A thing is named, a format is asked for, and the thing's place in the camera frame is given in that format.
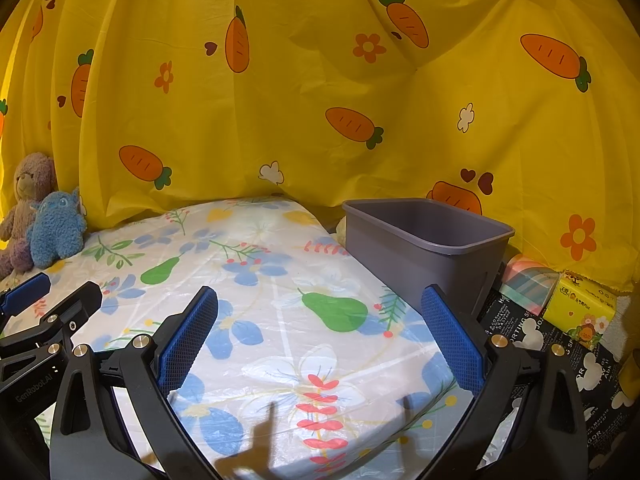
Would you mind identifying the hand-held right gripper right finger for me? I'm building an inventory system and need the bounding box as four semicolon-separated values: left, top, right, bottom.
410;284;593;480

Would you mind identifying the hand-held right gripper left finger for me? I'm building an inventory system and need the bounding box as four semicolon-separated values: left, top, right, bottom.
49;285;236;480

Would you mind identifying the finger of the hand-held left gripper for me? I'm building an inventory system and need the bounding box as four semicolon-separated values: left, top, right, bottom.
0;272;52;318
0;281;103;361

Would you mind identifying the grey plastic bin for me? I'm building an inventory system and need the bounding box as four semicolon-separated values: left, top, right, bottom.
342;198;516;317

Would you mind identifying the blue plush toy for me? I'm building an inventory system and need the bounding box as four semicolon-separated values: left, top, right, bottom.
26;187;91;270

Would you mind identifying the pastel striped pack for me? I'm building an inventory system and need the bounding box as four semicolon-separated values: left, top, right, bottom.
500;254;561;317

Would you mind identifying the brown teddy bear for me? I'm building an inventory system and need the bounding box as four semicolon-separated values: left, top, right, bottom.
0;152;57;277

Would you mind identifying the floral plastic table cover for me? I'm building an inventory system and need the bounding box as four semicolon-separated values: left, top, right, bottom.
0;197;481;480

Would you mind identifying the yellow tissue pack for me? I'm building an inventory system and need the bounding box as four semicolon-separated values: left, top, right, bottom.
542;269;620;352

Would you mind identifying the black printed cloth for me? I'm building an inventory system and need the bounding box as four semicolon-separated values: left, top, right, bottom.
475;280;636;471

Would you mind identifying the yellow carrot print curtain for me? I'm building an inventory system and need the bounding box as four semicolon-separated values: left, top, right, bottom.
0;0;640;293

